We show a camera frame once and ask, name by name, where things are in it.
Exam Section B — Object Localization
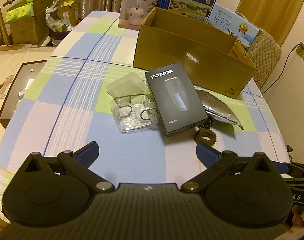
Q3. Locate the right hand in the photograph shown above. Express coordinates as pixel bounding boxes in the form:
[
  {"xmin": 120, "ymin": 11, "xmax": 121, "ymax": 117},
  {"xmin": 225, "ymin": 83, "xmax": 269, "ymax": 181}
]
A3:
[{"xmin": 292, "ymin": 205, "xmax": 304, "ymax": 227}]

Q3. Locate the brown hair scrunchie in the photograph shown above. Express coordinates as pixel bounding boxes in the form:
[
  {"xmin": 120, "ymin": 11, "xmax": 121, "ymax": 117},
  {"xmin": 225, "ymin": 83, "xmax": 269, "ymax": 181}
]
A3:
[{"xmin": 194, "ymin": 128, "xmax": 217, "ymax": 146}]

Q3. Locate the checkered bed sheet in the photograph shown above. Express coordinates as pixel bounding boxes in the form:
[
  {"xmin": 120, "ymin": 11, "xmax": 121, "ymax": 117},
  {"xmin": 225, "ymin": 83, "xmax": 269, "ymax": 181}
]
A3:
[{"xmin": 0, "ymin": 10, "xmax": 291, "ymax": 196}]

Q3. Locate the silver foil pouch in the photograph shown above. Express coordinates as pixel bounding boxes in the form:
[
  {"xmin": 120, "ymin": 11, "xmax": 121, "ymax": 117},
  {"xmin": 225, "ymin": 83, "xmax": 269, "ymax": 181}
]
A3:
[{"xmin": 196, "ymin": 89, "xmax": 243, "ymax": 130}]

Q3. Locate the black shaver box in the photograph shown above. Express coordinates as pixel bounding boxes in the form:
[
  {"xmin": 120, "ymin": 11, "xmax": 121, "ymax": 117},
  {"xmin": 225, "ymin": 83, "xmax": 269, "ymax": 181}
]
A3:
[{"xmin": 145, "ymin": 61, "xmax": 208, "ymax": 137}]

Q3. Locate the clear plastic packaging with hooks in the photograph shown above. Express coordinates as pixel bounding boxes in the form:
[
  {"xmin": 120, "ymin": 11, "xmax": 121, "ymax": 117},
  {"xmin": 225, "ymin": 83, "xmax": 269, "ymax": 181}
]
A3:
[{"xmin": 106, "ymin": 72, "xmax": 159, "ymax": 133}]

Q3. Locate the open brown cardboard box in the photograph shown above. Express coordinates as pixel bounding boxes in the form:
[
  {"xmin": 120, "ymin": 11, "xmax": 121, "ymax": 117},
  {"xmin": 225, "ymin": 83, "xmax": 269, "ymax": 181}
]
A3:
[{"xmin": 134, "ymin": 8, "xmax": 256, "ymax": 99}]

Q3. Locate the black tray box on floor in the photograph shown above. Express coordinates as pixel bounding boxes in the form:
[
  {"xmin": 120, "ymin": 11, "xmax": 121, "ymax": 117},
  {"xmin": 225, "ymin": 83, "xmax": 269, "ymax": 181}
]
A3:
[{"xmin": 0, "ymin": 60, "xmax": 47, "ymax": 128}]

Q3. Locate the quilted beige chair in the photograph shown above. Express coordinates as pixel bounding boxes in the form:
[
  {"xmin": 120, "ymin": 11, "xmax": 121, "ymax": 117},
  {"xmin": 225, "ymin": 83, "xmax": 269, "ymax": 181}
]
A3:
[{"xmin": 249, "ymin": 30, "xmax": 282, "ymax": 89}]

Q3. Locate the light blue milk carton box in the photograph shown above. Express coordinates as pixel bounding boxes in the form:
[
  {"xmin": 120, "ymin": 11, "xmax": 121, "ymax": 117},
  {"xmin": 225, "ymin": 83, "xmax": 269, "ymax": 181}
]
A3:
[{"xmin": 207, "ymin": 3, "xmax": 262, "ymax": 53}]

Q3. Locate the white trash bag pile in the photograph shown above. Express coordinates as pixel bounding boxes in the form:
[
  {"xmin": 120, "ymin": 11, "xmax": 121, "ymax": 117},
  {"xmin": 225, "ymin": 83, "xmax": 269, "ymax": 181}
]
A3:
[{"xmin": 45, "ymin": 0, "xmax": 79, "ymax": 47}]

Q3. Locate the cardboard box with green tissues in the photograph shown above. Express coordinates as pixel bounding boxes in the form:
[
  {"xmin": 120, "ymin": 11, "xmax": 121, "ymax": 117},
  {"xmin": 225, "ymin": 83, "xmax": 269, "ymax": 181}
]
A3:
[{"xmin": 0, "ymin": 0, "xmax": 53, "ymax": 46}]

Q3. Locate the white humidifier box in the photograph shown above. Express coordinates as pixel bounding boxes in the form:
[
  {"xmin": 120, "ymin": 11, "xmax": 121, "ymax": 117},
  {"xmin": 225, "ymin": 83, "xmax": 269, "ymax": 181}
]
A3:
[{"xmin": 118, "ymin": 0, "xmax": 157, "ymax": 30}]

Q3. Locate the black power cable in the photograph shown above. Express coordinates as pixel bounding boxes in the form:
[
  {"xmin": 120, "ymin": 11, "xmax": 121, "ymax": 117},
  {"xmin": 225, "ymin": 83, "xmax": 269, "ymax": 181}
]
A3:
[{"xmin": 260, "ymin": 44, "xmax": 301, "ymax": 95}]

